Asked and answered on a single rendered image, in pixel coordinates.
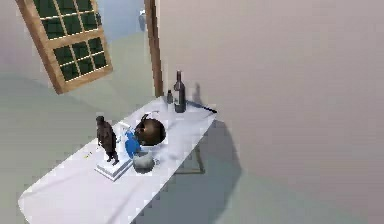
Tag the dark glass wine bottle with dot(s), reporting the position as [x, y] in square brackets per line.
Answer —
[180, 95]

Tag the small grey shaker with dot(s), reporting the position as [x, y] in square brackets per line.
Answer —
[169, 97]

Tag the blue spray bottle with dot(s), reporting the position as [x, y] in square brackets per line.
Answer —
[132, 144]

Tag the grey round bowl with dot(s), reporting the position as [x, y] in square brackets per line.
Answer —
[144, 162]

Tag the dark brown figure statue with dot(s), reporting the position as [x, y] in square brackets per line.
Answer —
[107, 140]

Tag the white table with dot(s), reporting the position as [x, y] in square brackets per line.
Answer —
[83, 193]

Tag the wooden framed window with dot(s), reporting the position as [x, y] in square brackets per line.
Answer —
[66, 40]

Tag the brown wooden door frame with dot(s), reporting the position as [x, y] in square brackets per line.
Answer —
[154, 50]

